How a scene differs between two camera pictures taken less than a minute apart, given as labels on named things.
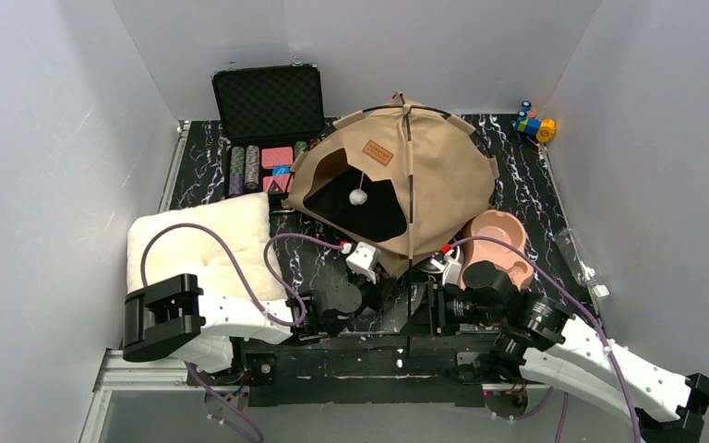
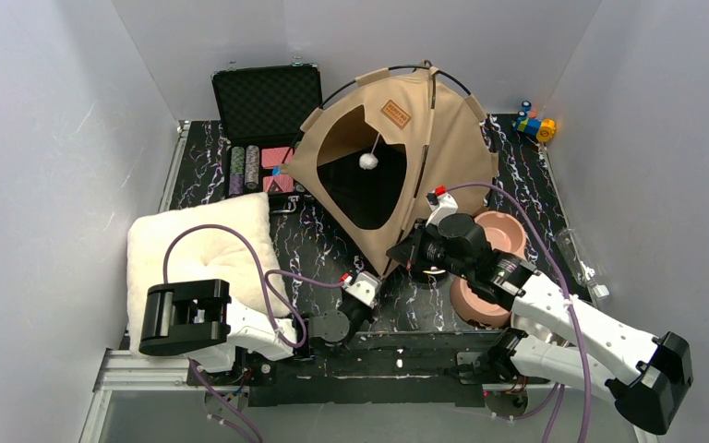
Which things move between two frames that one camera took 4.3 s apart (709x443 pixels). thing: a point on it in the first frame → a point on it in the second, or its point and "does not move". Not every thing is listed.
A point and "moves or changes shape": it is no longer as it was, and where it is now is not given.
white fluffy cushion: [240, 226] does not move
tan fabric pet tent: [401, 179] moves or changes shape
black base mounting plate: [363, 369] does not move
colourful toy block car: [526, 121] does not move
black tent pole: [405, 97] → [434, 71]
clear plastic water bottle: [577, 264] does not move
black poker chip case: [268, 115] does not move
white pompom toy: [358, 197] → [369, 161]
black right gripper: [430, 283] → [419, 248]
